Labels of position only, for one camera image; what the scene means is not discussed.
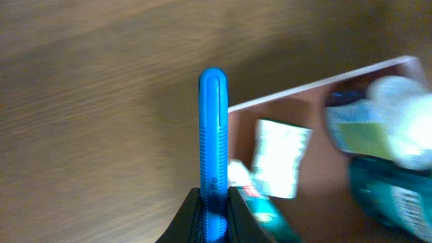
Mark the teal mouthwash bottle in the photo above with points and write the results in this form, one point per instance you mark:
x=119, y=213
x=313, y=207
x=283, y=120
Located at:
x=396, y=197

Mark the pink cardboard box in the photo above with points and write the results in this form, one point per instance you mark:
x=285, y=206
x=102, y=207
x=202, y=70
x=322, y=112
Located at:
x=323, y=210

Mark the clear soap pump bottle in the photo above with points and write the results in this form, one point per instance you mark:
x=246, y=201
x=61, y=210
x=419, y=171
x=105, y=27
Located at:
x=389, y=119

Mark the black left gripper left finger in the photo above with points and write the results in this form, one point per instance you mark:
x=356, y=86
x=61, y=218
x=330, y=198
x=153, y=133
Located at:
x=185, y=226

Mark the green Colgate toothpaste tube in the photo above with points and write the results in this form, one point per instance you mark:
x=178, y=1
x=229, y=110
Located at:
x=265, y=213

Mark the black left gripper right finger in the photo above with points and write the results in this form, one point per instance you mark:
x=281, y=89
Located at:
x=242, y=227

